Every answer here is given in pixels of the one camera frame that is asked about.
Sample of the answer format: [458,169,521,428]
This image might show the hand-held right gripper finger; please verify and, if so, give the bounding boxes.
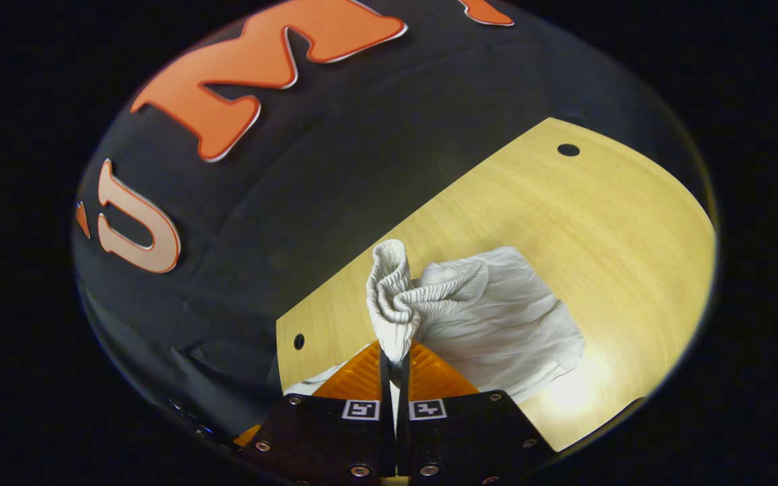
[239,340,396,486]
[397,340,557,486]

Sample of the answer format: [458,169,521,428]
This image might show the white jeans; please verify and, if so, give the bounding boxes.
[283,238,586,433]

